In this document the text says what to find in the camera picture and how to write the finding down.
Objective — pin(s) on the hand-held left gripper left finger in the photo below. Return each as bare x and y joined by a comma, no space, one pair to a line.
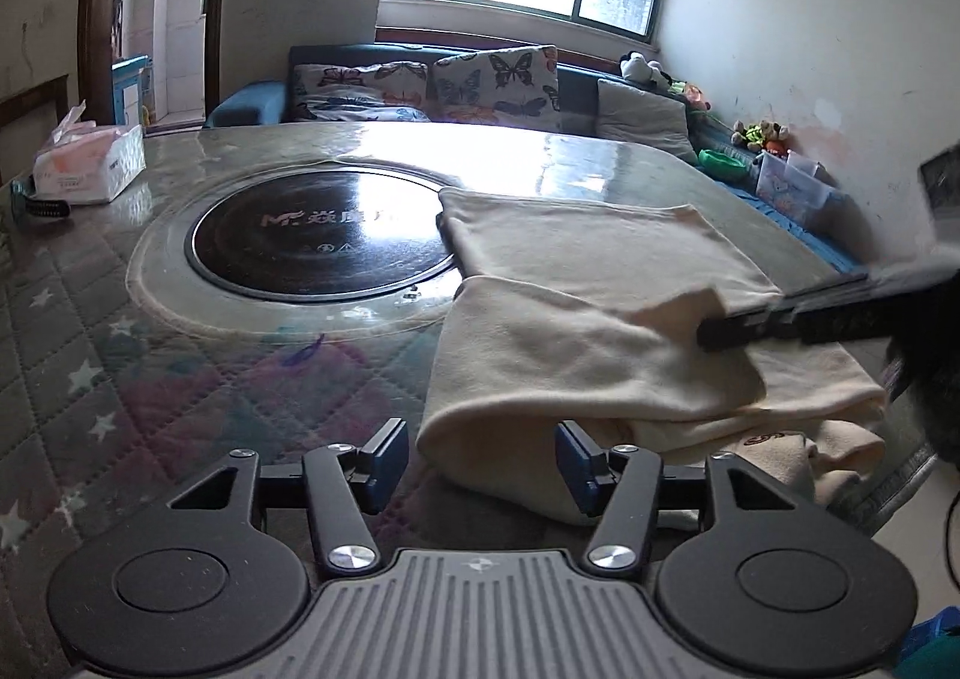
389,455

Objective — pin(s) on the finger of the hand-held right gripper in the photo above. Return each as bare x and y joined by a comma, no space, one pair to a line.
795,330

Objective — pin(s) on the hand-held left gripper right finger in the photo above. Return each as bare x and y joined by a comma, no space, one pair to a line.
573,467

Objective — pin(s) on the cream fleece garment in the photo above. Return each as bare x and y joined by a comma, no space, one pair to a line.
600,349

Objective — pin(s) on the clear plastic storage box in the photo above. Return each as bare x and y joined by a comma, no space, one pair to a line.
787,187

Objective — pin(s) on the green bowl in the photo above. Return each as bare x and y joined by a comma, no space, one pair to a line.
721,163

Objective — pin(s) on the small plush toys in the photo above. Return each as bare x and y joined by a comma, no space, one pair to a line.
761,137

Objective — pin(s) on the black round cooktop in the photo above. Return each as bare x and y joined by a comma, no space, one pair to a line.
319,232

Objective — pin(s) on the grey cushion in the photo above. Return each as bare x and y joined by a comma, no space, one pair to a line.
645,120

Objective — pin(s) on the blue plastic object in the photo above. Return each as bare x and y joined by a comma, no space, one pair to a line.
930,649

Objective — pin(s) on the panda plush toy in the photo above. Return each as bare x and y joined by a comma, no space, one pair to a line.
641,70

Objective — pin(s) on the butterfly print pillow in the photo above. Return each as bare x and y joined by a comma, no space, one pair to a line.
352,92
499,82

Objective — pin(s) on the blue sofa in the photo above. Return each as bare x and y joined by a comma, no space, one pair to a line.
255,105

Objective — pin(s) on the tissue pack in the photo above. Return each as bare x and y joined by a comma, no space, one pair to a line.
90,161

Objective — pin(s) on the black wristband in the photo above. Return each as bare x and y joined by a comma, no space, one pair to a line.
41,206

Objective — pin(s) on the blue cardboard box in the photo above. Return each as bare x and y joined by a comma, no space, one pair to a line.
129,90

